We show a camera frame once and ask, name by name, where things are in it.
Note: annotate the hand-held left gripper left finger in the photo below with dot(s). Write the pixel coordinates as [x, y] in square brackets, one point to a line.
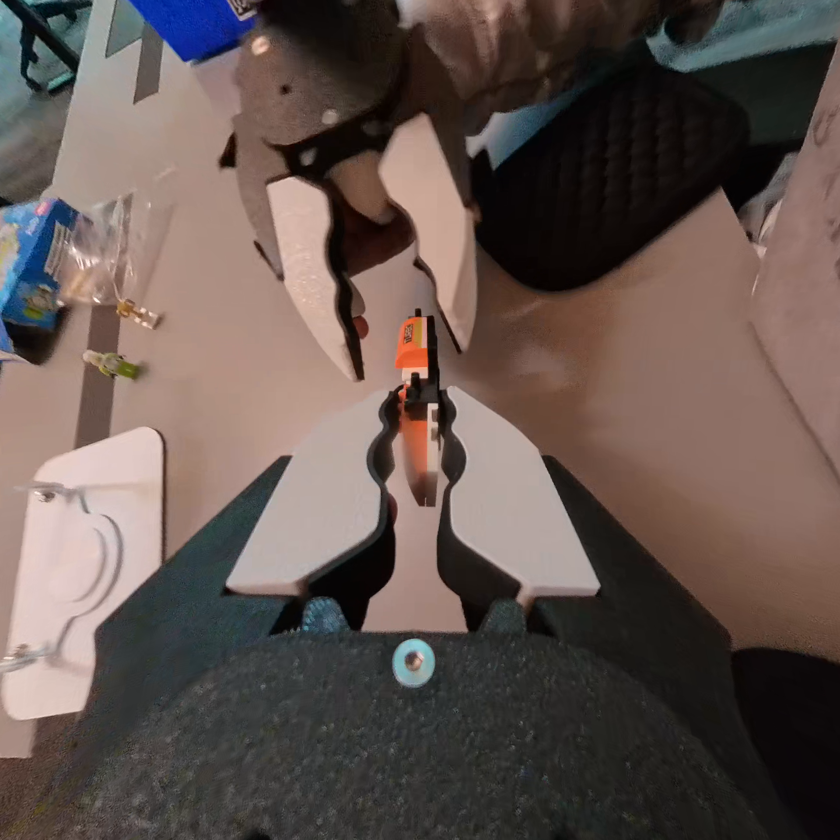
[315, 512]

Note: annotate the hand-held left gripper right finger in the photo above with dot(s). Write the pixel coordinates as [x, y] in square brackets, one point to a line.
[519, 519]

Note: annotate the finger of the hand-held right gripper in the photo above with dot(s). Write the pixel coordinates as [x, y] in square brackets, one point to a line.
[440, 210]
[309, 250]

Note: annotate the orange white lego car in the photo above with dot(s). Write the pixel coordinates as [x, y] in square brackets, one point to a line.
[418, 460]

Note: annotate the white book stand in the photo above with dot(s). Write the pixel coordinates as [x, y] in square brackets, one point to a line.
[92, 565]

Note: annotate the person's right forearm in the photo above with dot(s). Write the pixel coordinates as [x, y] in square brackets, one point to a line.
[525, 53]

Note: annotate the blue storage bin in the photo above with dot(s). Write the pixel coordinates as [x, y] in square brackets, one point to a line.
[197, 24]

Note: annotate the small gold trophy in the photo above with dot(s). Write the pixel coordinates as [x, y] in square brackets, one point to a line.
[138, 314]

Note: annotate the clear plastic bag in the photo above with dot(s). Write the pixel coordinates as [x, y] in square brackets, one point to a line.
[118, 243]

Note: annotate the green minifigure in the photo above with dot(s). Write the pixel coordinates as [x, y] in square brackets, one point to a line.
[112, 365]

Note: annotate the blue cardboard box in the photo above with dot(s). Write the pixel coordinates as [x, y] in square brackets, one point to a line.
[33, 263]

